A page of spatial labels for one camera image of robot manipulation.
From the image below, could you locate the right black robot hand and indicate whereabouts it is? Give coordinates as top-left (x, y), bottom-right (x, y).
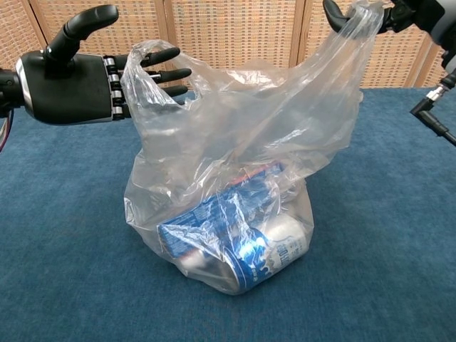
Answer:
top-left (322, 0), bottom-right (456, 72)

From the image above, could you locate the clear plastic bag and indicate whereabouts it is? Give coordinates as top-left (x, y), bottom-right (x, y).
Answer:
top-left (120, 0), bottom-right (364, 296)

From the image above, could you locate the blue carpet table cover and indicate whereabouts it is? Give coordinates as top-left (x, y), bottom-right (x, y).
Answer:
top-left (0, 85), bottom-right (456, 342)

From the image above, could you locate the blue white drink can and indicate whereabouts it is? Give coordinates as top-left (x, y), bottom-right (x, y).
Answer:
top-left (220, 217), bottom-right (309, 295)

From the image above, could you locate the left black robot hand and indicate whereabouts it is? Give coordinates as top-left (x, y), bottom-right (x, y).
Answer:
top-left (16, 5), bottom-right (193, 125)

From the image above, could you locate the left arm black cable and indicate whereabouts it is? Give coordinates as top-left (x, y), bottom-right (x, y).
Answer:
top-left (0, 106), bottom-right (14, 155)

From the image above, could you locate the red blue snack pack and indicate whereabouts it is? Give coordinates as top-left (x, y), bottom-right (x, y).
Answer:
top-left (231, 162), bottom-right (286, 186)

